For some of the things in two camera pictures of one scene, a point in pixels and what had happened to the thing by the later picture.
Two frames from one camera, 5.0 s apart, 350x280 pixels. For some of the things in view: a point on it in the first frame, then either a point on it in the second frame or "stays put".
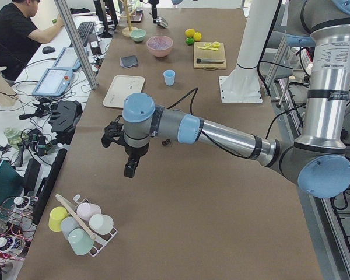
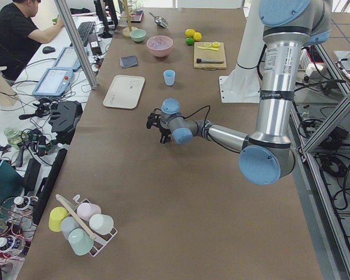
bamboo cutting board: x=209 y=56 stays put
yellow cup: x=56 y=215 stays put
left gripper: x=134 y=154 to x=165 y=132
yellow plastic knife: x=204 y=48 stays put
